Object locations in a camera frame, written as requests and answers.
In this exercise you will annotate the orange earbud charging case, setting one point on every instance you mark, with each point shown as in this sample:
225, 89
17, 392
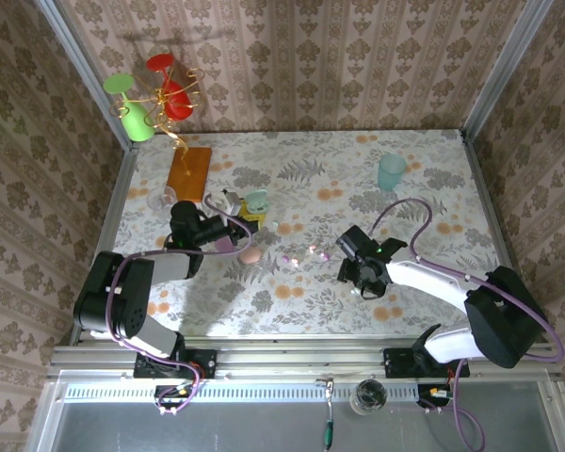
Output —
251, 255

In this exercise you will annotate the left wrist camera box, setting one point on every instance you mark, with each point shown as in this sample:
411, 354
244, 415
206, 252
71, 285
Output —
233, 202

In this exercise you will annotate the green plastic wine glass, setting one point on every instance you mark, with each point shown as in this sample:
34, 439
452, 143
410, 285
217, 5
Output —
139, 124

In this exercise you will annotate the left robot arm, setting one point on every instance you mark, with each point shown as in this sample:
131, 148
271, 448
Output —
108, 301

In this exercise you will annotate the clear glass jar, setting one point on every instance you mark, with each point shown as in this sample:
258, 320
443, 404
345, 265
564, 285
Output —
371, 397

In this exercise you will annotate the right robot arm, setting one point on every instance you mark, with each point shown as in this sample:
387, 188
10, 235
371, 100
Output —
428, 278

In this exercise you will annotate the teal plastic cup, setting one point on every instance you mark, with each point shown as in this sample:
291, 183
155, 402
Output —
390, 176

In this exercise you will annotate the mint earbud charging case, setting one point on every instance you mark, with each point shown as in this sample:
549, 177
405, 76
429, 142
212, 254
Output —
256, 202

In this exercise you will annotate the pink earbud charging case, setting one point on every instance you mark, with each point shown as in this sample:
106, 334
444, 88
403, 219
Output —
224, 246

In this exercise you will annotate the red plastic wine glass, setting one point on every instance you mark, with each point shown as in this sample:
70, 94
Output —
176, 106

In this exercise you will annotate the grey metal shelf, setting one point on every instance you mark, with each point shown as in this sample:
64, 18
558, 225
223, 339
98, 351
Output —
245, 428

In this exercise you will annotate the aluminium front frame rail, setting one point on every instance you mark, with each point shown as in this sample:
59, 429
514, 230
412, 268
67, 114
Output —
301, 358

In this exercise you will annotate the clear wine glass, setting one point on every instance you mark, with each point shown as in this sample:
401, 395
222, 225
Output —
160, 197

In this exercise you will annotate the black power connector box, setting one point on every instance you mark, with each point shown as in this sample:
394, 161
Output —
167, 393
426, 400

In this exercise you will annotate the aluminium table side rail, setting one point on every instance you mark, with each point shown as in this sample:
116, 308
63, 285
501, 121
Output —
107, 226
490, 212

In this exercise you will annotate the orange wooden rack base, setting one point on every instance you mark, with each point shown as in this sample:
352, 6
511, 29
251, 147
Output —
190, 188

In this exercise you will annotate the aluminium corner post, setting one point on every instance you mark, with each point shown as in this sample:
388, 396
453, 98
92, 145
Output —
83, 66
507, 66

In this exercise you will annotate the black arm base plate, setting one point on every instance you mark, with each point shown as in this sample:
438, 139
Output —
202, 365
398, 365

